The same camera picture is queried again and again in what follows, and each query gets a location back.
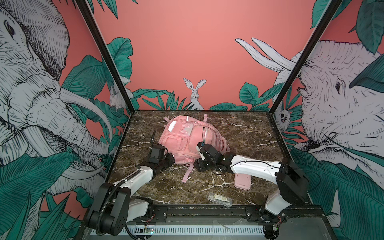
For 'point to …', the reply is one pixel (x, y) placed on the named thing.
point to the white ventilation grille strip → (193, 230)
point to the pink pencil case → (242, 181)
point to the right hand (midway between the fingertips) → (195, 163)
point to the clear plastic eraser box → (215, 198)
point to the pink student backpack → (180, 135)
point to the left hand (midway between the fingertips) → (176, 156)
